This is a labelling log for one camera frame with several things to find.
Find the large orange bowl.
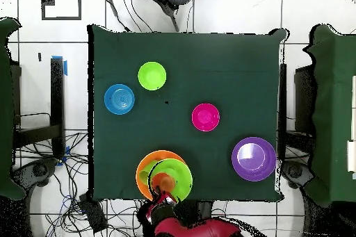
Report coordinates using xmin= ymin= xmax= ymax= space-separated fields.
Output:
xmin=135 ymin=149 xmax=186 ymax=202

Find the green cup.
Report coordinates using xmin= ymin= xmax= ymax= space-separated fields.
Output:
xmin=138 ymin=159 xmax=160 ymax=186

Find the pink bowl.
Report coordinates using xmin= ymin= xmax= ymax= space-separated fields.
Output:
xmin=191 ymin=102 xmax=221 ymax=133

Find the red-orange cup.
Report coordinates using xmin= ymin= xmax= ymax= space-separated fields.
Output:
xmin=152 ymin=172 xmax=177 ymax=193

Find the bundle of floor cables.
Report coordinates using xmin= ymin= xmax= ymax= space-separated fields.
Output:
xmin=13 ymin=129 xmax=148 ymax=237

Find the large green bowl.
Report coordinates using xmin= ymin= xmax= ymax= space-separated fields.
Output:
xmin=149 ymin=158 xmax=193 ymax=203

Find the blue bowl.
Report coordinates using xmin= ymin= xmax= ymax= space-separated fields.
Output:
xmin=104 ymin=83 xmax=136 ymax=116

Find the small green bowl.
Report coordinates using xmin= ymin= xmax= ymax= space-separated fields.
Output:
xmin=137 ymin=61 xmax=167 ymax=91

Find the dark green table cloth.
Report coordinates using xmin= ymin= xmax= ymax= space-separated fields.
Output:
xmin=87 ymin=24 xmax=290 ymax=203

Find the white box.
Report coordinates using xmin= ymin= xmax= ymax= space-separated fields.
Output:
xmin=346 ymin=140 xmax=356 ymax=173

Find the black power strip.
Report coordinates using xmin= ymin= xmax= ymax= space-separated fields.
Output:
xmin=78 ymin=193 xmax=108 ymax=234

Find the green cloth covered side table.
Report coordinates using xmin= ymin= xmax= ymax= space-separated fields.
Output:
xmin=0 ymin=16 xmax=26 ymax=201
xmin=302 ymin=23 xmax=356 ymax=208

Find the black metal stand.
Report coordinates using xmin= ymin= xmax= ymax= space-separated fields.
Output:
xmin=10 ymin=58 xmax=65 ymax=160

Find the purple bowl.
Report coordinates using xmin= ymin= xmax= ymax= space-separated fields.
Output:
xmin=231 ymin=136 xmax=277 ymax=183

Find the blue tape strip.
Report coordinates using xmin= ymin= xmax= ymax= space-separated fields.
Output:
xmin=51 ymin=55 xmax=68 ymax=77

